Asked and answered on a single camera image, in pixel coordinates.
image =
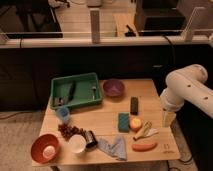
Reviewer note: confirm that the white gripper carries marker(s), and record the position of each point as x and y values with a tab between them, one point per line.
168	107

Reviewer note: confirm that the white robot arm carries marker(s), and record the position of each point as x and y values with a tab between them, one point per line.
186	84

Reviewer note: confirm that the purple bowl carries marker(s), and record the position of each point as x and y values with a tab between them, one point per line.
113	88

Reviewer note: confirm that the red bowl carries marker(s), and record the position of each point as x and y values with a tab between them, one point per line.
40	144

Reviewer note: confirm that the yellow banana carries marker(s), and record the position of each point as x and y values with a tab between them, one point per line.
146	131

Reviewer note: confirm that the yellow red apple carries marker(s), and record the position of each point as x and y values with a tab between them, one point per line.
135	124

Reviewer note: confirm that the green sponge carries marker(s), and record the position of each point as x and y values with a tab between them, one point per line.
123	122

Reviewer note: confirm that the orange carrot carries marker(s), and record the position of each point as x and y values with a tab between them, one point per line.
143	147

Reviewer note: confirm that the blue grey cloth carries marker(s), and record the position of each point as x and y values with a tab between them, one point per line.
116	150

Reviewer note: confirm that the metal utensil in tray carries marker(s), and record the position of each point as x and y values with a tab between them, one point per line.
94	92

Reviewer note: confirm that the black metal can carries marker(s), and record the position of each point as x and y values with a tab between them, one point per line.
90	139

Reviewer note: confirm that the white cup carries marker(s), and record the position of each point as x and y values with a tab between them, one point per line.
77	144

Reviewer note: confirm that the dark brush in tray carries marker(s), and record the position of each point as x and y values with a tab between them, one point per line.
71	91

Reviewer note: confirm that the bunch of dark grapes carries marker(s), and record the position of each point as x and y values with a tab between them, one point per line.
68	131

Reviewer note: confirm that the green plastic tray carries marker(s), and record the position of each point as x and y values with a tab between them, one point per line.
83	90

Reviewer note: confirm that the blue plastic cup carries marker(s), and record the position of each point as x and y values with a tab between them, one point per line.
63	114

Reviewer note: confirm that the small grey object in tray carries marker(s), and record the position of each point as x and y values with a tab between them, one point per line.
58	101

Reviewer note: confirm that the white egg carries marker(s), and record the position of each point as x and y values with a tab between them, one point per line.
49	152

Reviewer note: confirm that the white horizontal rail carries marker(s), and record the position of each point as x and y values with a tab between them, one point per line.
105	41

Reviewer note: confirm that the grey upright post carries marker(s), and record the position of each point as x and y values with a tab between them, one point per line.
95	25

